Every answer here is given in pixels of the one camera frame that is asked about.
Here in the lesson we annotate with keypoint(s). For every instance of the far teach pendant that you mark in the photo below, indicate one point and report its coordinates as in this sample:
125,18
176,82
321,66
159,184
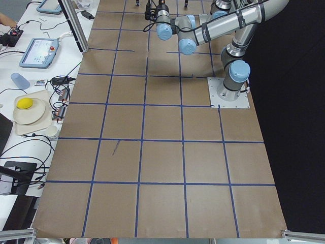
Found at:
49,7

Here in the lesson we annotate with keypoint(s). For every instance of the teach pendant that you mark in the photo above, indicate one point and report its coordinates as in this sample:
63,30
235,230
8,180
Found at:
49,7
40,53

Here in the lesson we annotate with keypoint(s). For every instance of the blue plastic cup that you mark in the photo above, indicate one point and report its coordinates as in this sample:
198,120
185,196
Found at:
20,81

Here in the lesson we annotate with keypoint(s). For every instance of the aluminium frame post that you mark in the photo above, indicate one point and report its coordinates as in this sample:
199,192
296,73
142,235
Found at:
74,24

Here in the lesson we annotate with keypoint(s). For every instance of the white paper cup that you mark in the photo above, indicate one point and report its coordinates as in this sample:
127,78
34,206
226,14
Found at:
52,132

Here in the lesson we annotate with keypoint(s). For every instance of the beige plate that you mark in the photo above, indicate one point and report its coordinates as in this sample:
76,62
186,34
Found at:
31,115

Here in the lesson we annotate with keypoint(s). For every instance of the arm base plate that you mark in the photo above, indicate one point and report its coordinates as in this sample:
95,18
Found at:
203,18
220,97

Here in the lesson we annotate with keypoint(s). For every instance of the black power adapter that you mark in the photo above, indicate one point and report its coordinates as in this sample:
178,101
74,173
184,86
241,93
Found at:
87,15

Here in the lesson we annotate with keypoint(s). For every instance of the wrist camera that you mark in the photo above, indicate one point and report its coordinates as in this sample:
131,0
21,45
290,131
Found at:
150,14

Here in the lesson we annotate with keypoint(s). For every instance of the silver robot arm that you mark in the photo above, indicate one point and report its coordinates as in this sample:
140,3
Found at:
224,18
222,7

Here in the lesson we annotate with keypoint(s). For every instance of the black monitor stand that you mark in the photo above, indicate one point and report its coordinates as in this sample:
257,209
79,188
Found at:
16,177

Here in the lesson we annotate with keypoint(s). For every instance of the near teach pendant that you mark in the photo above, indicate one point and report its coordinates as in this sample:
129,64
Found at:
40,53

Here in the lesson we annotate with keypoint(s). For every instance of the yellow lemon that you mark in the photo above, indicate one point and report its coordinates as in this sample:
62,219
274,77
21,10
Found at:
25,103

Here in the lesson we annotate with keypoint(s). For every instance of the beige tray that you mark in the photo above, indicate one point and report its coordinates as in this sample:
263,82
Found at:
44,122

